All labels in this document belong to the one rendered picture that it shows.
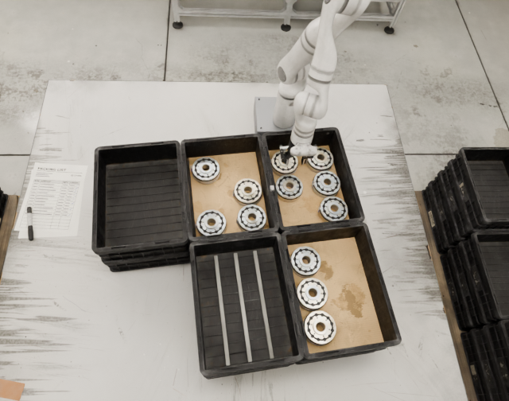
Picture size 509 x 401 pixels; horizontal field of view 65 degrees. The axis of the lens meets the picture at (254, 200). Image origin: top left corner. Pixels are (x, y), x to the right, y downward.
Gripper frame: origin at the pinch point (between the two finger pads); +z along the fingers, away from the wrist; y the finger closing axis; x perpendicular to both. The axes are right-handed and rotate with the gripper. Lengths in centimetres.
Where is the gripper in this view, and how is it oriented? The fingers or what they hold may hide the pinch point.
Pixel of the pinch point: (294, 161)
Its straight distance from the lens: 151.8
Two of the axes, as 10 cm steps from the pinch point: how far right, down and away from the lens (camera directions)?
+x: 0.5, 8.9, -4.6
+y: -10.0, 0.2, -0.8
